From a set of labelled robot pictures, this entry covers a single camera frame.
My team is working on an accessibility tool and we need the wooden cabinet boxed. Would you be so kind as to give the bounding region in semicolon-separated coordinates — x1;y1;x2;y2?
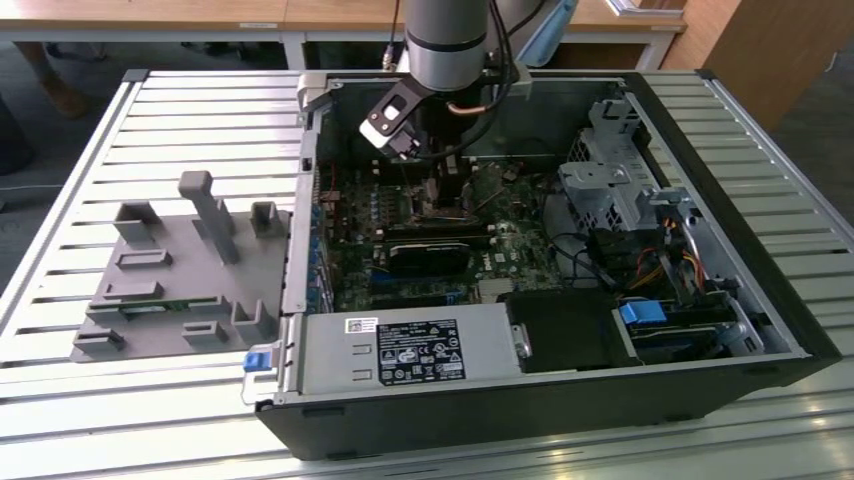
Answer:
660;0;854;132

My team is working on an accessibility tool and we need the CPU socket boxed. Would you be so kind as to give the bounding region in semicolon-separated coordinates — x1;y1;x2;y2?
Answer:
405;183;480;224

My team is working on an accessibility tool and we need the thin black hanging cable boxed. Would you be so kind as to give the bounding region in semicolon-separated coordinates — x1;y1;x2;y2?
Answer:
382;0;402;70

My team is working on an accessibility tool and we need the coloured wire bundle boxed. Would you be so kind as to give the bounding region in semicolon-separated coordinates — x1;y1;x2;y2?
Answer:
630;219;709;291

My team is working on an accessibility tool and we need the green motherboard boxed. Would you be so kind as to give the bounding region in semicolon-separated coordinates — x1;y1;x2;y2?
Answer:
313;159;569;314

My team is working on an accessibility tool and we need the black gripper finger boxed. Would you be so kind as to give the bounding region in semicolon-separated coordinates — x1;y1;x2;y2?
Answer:
426;158;448;207
445;152;470;209

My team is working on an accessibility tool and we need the silver disk bay cage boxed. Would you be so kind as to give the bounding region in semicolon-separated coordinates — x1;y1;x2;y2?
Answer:
557;97;669;231

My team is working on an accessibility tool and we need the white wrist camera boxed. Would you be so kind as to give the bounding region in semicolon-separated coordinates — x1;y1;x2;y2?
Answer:
358;79;425;162

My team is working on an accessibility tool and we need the silver chipset heatsink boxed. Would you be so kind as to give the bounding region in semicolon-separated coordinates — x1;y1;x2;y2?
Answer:
477;279;520;304

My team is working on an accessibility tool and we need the brown wooden leg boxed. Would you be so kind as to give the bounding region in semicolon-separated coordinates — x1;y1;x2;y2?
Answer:
10;40;93;120

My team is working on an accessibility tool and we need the pale blue teach pendant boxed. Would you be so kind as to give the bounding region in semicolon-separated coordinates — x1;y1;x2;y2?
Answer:
518;0;580;67

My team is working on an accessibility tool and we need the black PC case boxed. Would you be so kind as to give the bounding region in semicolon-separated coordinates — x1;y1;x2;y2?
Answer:
253;69;844;462

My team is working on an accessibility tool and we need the green RAM stick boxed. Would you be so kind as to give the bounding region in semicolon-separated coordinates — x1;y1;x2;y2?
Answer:
119;298;222;316

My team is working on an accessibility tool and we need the grey parts rack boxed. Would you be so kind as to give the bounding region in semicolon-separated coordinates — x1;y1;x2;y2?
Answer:
70;170;296;364

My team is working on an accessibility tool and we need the blue disk carrier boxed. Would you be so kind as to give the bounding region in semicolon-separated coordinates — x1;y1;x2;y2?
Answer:
617;298;729;365

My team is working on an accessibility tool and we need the silver power supply unit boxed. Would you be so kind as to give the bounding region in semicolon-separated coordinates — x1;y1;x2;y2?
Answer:
293;302;526;396

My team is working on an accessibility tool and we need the black expansion slot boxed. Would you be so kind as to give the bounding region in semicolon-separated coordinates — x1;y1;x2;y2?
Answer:
369;292;450;310

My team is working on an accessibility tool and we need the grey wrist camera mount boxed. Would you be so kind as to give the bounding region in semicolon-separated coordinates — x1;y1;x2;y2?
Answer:
512;63;537;102

